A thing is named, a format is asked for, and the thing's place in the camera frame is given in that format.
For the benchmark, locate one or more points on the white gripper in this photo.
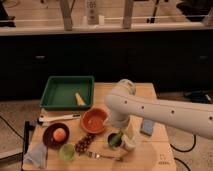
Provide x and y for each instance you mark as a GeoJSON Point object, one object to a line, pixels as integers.
{"type": "Point", "coordinates": [130, 138]}

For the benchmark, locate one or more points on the green pepper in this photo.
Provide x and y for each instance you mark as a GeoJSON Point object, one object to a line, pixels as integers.
{"type": "Point", "coordinates": [115, 139]}

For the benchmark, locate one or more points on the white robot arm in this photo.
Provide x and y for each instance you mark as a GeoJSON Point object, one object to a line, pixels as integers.
{"type": "Point", "coordinates": [195, 118]}

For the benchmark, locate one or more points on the metal cup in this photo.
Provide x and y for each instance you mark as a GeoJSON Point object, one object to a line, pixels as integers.
{"type": "Point", "coordinates": [111, 140]}

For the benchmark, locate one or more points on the small green cup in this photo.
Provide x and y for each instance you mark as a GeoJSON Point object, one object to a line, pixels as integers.
{"type": "Point", "coordinates": [67, 152]}

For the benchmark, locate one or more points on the blue sponge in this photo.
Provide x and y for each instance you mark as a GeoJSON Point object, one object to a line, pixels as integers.
{"type": "Point", "coordinates": [147, 127]}

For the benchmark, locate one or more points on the orange bowl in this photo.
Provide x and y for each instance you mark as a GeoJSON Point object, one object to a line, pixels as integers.
{"type": "Point", "coordinates": [92, 121]}

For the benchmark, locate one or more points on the metal fork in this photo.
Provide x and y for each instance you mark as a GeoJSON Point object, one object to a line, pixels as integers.
{"type": "Point", "coordinates": [97, 156]}

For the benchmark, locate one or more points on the bunch of dark grapes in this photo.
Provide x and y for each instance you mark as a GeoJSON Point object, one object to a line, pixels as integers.
{"type": "Point", "coordinates": [83, 144]}

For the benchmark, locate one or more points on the yellow corn piece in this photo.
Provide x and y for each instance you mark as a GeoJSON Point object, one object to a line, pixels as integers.
{"type": "Point", "coordinates": [79, 100]}

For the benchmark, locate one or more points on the orange fruit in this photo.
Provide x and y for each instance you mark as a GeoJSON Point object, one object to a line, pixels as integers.
{"type": "Point", "coordinates": [59, 135]}

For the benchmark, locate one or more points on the green plastic tray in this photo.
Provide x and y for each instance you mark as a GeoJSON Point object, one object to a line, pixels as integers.
{"type": "Point", "coordinates": [59, 93]}

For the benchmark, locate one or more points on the dark red plate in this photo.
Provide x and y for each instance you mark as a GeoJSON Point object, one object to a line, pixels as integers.
{"type": "Point", "coordinates": [48, 139]}

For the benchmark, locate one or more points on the white spatula tool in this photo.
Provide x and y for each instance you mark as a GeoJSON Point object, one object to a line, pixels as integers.
{"type": "Point", "coordinates": [57, 118]}

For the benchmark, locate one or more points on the grey cloth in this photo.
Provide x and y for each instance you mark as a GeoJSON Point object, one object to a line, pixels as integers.
{"type": "Point", "coordinates": [37, 156]}

